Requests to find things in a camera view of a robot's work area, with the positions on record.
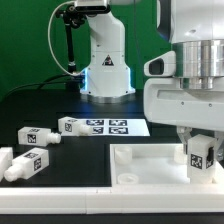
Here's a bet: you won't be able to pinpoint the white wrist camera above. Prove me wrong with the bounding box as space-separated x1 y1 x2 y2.
144 51 176 77

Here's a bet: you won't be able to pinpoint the black camera stand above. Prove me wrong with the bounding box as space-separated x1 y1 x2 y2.
56 4 85 93

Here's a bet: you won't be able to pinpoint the black cables on table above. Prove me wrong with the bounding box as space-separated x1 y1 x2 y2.
0 74 84 104

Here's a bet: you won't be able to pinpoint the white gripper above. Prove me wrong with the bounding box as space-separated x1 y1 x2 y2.
143 78 224 157

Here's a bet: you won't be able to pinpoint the silver camera on stand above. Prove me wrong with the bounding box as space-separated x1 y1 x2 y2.
74 0 109 14

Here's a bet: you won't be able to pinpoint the white square tabletop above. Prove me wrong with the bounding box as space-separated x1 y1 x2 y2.
110 144 224 189

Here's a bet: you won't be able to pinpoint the white block at left edge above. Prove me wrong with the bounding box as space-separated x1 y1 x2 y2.
0 147 13 182

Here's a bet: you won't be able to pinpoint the white U-shaped obstacle fence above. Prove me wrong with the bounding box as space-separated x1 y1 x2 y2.
0 146 224 216

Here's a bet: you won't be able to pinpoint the white sheet with tags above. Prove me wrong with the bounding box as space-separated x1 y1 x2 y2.
76 119 151 138

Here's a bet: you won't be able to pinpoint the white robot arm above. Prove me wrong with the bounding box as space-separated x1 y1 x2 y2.
75 0 224 146

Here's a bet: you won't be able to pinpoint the white cable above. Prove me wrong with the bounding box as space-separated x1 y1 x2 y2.
47 2 84 79

